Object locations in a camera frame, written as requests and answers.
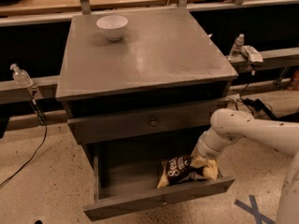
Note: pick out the clear pump sanitizer bottle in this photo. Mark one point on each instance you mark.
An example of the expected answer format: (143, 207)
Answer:
(21, 76)

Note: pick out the open grey lower drawer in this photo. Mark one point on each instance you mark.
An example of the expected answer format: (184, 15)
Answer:
(127, 173)

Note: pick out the white ceramic bowl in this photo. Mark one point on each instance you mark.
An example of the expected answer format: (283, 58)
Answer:
(112, 27)

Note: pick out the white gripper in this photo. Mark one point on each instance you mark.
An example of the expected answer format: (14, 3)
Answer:
(204, 151)

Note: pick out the brown chip bag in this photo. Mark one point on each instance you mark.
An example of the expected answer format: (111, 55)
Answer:
(178, 170)

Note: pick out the closed grey upper drawer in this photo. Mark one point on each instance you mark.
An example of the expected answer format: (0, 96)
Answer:
(120, 125)

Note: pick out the black stand with cables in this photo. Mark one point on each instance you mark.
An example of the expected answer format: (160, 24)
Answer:
(266, 101)

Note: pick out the grey wooden drawer cabinet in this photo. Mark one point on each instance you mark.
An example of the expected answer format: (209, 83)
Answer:
(164, 58)

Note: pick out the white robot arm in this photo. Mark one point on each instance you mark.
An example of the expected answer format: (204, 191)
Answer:
(228, 125)

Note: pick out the white folded paper label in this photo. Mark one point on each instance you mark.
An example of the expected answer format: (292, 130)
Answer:
(252, 54)

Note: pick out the grey metal rail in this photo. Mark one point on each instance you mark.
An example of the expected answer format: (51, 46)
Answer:
(44, 88)

